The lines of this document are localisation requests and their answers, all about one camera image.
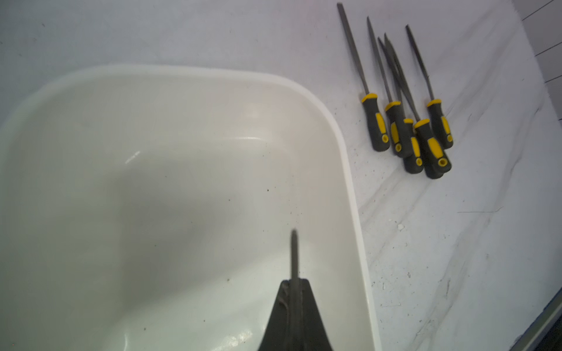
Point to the file tool yellow black handle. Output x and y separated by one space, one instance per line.
376 124

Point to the white plastic storage tray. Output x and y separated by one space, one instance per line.
151 207

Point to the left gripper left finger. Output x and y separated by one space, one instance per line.
277 335

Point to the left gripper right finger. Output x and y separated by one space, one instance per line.
314 336

